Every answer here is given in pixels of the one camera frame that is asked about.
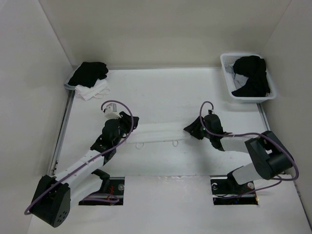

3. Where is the white plastic basket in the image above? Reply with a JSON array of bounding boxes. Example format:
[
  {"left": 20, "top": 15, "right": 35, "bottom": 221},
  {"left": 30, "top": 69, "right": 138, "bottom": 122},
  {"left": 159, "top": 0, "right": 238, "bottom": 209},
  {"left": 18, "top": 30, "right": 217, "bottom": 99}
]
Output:
[{"left": 220, "top": 53, "right": 277, "bottom": 103}]

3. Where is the folded black tank top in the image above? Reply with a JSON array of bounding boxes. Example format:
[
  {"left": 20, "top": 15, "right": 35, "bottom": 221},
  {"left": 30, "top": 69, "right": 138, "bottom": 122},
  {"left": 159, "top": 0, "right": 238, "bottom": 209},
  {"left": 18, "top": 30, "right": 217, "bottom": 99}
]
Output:
[{"left": 67, "top": 62, "right": 109, "bottom": 88}]

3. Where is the folded white tank top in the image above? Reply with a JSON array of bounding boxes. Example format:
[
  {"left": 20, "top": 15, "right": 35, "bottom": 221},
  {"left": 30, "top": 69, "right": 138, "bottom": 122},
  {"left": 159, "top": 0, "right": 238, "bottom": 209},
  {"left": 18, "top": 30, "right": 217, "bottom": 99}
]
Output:
[{"left": 75, "top": 79, "right": 110, "bottom": 101}]

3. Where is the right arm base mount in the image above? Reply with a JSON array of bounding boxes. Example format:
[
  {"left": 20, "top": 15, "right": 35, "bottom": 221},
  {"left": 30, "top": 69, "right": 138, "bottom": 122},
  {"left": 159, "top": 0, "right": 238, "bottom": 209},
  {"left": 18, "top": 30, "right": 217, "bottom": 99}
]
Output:
[{"left": 211, "top": 176, "right": 258, "bottom": 206}]

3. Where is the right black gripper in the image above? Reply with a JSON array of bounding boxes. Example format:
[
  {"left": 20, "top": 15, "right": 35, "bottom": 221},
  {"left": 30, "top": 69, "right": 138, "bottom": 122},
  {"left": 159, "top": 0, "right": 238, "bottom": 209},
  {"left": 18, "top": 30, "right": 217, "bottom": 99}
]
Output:
[{"left": 183, "top": 116, "right": 213, "bottom": 140}]

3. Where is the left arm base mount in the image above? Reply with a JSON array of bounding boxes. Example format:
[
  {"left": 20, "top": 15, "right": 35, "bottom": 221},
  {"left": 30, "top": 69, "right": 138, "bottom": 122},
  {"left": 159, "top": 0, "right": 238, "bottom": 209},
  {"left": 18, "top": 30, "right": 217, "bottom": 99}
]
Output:
[{"left": 78, "top": 177, "right": 125, "bottom": 206}]

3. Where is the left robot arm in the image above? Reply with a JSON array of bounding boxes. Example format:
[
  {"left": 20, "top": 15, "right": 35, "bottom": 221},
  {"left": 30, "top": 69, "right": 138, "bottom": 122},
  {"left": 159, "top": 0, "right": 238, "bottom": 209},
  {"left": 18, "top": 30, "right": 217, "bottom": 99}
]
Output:
[{"left": 27, "top": 112, "right": 139, "bottom": 228}]

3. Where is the grey garment in basket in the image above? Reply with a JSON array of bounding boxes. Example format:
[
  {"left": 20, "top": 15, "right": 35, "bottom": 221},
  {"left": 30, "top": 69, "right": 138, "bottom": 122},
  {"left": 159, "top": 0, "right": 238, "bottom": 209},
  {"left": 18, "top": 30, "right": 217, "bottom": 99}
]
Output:
[{"left": 225, "top": 64, "right": 248, "bottom": 89}]

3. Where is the grey folded cloth under stack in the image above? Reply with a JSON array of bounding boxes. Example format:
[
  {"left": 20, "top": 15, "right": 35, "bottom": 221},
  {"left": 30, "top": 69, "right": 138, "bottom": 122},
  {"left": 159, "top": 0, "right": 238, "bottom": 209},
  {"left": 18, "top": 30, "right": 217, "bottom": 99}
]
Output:
[{"left": 63, "top": 72, "right": 75, "bottom": 90}]

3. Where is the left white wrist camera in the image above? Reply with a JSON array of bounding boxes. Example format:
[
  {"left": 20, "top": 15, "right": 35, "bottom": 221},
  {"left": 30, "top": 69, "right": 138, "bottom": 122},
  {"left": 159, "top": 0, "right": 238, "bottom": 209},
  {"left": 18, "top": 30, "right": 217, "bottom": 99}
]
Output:
[{"left": 103, "top": 103, "right": 120, "bottom": 119}]

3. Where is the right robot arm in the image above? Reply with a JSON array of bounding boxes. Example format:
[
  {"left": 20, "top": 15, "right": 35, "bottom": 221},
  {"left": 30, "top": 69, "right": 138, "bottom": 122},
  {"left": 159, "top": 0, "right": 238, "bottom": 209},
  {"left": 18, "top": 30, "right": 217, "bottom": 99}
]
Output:
[{"left": 184, "top": 114, "right": 293, "bottom": 193}]

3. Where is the black tank top in basket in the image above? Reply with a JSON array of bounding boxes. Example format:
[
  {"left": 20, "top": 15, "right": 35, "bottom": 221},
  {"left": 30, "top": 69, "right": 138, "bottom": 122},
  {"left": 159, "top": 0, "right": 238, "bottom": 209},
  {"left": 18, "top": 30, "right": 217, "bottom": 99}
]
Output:
[{"left": 232, "top": 56, "right": 271, "bottom": 98}]

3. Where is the white tank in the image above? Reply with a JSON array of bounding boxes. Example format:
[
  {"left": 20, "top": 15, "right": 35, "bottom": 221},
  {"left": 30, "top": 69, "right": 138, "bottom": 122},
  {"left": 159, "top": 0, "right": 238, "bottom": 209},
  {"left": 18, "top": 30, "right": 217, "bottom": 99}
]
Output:
[
  {"left": 75, "top": 79, "right": 110, "bottom": 101},
  {"left": 126, "top": 122, "right": 191, "bottom": 147}
]

